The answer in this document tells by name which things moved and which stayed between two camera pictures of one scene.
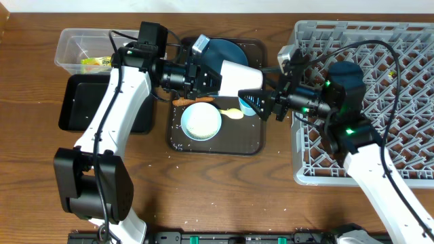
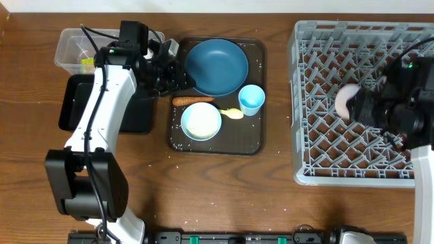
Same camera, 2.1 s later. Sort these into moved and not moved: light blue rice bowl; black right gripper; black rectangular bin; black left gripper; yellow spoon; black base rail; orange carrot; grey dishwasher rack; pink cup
Moved: black left gripper; black right gripper; pink cup
Not moved: black base rail; grey dishwasher rack; black rectangular bin; yellow spoon; orange carrot; light blue rice bowl
